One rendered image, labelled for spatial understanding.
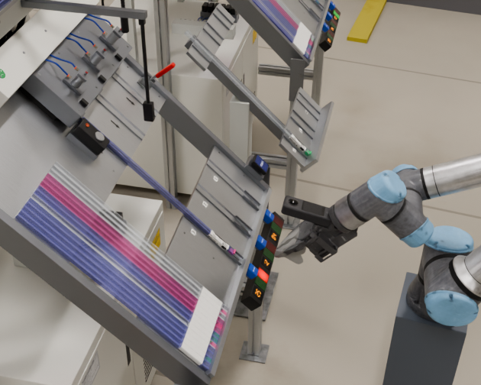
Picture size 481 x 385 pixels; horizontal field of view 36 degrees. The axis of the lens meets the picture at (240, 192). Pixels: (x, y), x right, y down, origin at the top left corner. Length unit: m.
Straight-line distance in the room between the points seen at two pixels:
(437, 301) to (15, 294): 1.03
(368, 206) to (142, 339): 0.55
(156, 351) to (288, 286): 1.34
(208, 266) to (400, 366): 0.66
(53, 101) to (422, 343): 1.11
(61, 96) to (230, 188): 0.55
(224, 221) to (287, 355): 0.84
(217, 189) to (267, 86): 2.17
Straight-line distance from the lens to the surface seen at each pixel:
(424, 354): 2.08
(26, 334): 1.88
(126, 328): 1.53
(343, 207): 1.67
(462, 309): 1.80
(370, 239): 3.07
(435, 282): 1.81
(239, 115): 2.30
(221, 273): 1.78
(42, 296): 1.96
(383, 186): 1.62
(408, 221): 1.67
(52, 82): 1.66
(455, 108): 4.03
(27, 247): 1.47
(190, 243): 1.75
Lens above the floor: 1.97
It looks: 37 degrees down
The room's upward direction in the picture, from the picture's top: 1 degrees clockwise
